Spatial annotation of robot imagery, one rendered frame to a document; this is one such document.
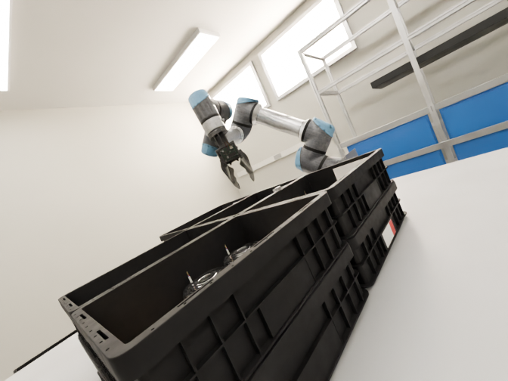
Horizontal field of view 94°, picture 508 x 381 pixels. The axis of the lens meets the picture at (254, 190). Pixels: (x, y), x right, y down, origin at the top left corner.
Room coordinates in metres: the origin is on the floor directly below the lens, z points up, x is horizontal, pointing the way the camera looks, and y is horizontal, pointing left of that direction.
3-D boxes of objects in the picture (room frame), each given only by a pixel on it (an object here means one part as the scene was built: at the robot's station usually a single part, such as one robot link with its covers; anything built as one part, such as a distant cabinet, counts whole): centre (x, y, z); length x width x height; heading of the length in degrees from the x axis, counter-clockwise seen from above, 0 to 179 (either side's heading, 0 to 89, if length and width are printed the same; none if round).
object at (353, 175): (0.70, -0.17, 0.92); 0.40 x 0.30 x 0.02; 134
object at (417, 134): (2.26, -1.35, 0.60); 0.72 x 0.03 x 0.56; 48
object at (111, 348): (0.42, 0.11, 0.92); 0.40 x 0.30 x 0.02; 134
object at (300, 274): (0.42, 0.11, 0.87); 0.40 x 0.30 x 0.11; 134
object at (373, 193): (0.70, -0.17, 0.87); 0.40 x 0.30 x 0.11; 134
